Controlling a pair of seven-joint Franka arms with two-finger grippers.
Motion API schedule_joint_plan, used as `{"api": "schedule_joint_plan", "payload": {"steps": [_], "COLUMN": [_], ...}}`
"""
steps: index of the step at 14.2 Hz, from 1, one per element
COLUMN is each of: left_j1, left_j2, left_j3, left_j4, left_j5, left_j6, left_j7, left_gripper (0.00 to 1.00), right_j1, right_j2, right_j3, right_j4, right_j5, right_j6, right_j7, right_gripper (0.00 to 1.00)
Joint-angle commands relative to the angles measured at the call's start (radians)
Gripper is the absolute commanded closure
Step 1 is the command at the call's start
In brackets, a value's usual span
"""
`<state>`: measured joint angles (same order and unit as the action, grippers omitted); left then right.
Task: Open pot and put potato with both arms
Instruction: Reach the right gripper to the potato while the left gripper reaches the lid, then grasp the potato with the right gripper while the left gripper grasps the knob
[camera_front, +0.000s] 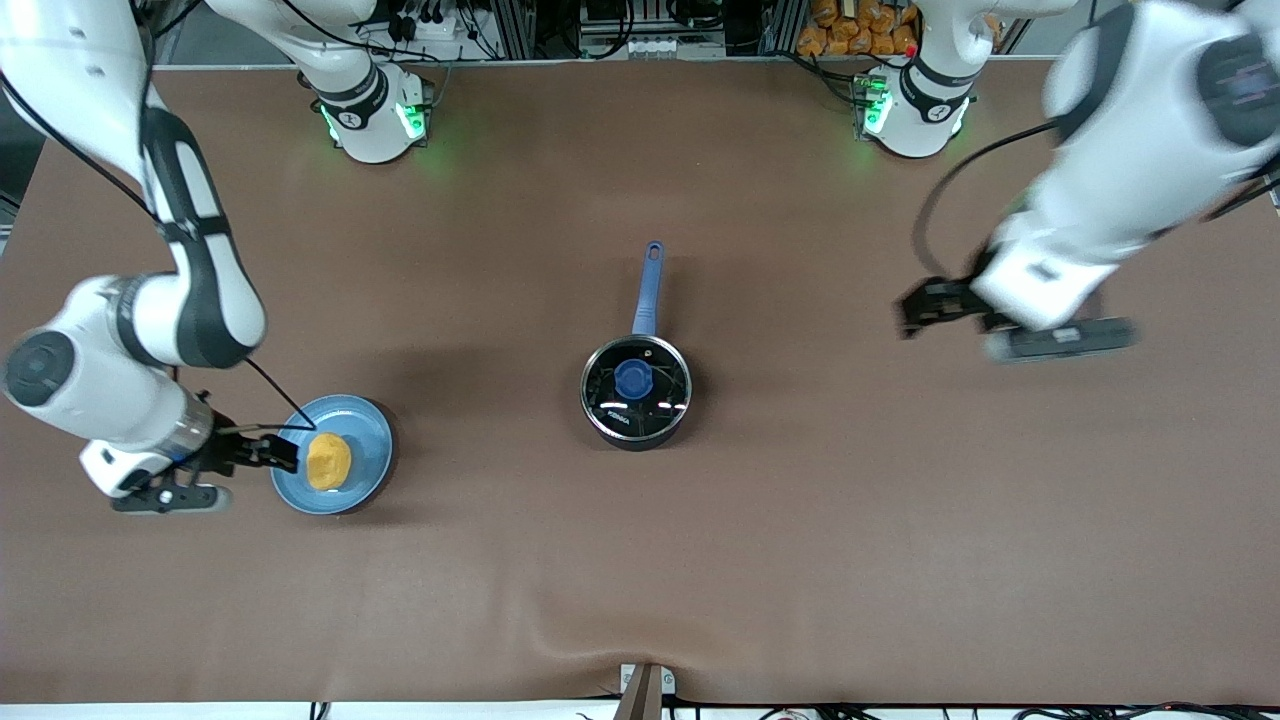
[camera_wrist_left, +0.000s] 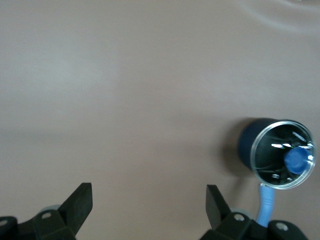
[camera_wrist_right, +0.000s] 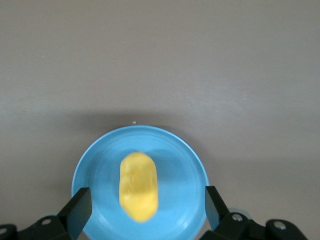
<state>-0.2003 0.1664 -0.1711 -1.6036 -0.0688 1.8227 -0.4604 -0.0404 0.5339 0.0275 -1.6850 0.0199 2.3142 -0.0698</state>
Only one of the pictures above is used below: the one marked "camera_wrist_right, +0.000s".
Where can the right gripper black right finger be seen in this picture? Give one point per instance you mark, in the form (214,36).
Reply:
(217,215)

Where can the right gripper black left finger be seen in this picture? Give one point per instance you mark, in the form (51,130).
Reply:
(75,215)

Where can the yellow potato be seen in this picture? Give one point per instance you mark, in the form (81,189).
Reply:
(138,187)

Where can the light blue round plate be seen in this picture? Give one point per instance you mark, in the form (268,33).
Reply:
(177,165)

